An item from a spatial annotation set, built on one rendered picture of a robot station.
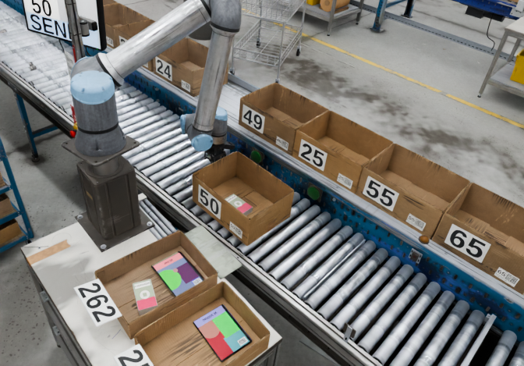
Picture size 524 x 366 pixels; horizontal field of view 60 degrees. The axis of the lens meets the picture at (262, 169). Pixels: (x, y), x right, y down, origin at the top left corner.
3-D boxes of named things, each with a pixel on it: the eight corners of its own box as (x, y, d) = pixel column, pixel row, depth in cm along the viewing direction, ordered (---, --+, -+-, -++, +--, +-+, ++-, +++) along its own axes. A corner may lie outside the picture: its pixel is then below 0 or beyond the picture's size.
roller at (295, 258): (264, 280, 194) (265, 273, 190) (334, 222, 225) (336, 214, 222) (273, 287, 191) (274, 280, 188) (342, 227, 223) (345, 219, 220)
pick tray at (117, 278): (97, 287, 178) (93, 271, 172) (181, 244, 199) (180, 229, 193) (130, 340, 162) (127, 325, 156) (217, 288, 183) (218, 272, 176)
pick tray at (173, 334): (135, 350, 159) (132, 334, 153) (223, 295, 180) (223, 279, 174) (178, 417, 143) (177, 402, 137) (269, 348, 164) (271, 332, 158)
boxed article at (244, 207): (242, 219, 213) (242, 214, 211) (222, 204, 220) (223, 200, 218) (252, 212, 218) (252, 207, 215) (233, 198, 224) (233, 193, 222)
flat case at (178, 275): (177, 300, 175) (176, 297, 174) (152, 268, 185) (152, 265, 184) (206, 282, 182) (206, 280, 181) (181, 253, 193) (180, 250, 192)
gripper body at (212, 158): (203, 160, 226) (203, 140, 218) (217, 153, 231) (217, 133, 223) (214, 167, 222) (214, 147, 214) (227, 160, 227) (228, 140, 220)
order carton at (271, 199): (191, 200, 221) (191, 173, 211) (235, 175, 239) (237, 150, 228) (246, 246, 201) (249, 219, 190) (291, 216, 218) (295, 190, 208)
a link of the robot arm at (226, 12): (252, -2, 165) (214, 154, 199) (241, -11, 174) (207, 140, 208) (222, -8, 160) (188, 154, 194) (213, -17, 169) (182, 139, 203)
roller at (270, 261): (253, 271, 197) (254, 264, 194) (323, 214, 228) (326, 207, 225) (261, 278, 194) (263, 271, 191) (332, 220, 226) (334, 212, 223)
